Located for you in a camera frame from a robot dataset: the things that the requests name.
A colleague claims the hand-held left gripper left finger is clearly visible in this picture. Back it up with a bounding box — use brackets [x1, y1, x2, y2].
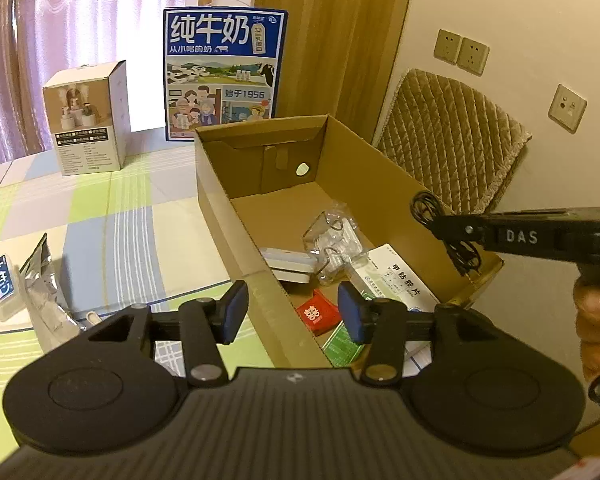
[87, 280, 251, 388]

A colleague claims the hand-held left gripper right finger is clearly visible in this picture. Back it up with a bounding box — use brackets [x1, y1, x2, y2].
[337, 281, 499, 387]

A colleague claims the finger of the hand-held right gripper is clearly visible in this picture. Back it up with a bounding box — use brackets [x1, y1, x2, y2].
[431, 213, 491, 254]

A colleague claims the green medicine box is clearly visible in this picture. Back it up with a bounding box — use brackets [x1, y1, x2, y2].
[322, 321, 369, 369]

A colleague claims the small red box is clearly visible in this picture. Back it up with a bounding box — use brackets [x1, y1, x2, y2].
[296, 289, 342, 336]

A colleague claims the black cable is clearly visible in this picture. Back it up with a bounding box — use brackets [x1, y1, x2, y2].
[410, 191, 484, 277]

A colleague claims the brown cardboard box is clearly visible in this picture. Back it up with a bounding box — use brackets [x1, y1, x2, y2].
[194, 114, 505, 369]

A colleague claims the white medicine box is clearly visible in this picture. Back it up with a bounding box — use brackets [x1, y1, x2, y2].
[350, 244, 441, 312]

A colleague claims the white power adapter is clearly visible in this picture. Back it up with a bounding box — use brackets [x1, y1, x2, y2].
[260, 247, 315, 286]

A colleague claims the clear plastic bag with rings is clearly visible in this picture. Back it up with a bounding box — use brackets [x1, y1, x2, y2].
[302, 200, 369, 286]

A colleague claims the silver foil pouch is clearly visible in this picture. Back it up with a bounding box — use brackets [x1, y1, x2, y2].
[19, 232, 84, 354]

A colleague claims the blue dental floss box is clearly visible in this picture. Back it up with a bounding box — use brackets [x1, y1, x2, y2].
[0, 257, 22, 322]

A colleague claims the person's right hand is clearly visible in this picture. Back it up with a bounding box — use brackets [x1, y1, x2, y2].
[573, 279, 600, 384]

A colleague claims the quilted chair cushion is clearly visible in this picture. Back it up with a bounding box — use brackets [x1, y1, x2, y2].
[371, 67, 534, 217]

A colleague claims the checked pastel tablecloth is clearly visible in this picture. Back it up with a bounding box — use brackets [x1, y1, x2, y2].
[0, 127, 301, 392]

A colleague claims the blue illustrated milk carton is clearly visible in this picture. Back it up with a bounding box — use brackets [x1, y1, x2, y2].
[162, 7, 290, 144]

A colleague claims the wooden door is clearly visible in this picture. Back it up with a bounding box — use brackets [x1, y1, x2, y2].
[252, 0, 419, 147]

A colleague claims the white product box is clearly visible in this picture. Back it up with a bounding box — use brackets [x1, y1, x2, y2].
[42, 60, 132, 177]

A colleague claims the pink sheer curtain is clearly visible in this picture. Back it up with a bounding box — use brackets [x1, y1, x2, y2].
[0, 0, 212, 171]

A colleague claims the beige wall outlet round port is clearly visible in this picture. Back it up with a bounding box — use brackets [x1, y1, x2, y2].
[547, 83, 589, 134]

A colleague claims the beige wall socket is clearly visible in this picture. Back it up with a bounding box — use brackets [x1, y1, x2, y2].
[456, 36, 491, 77]
[433, 28, 464, 64]

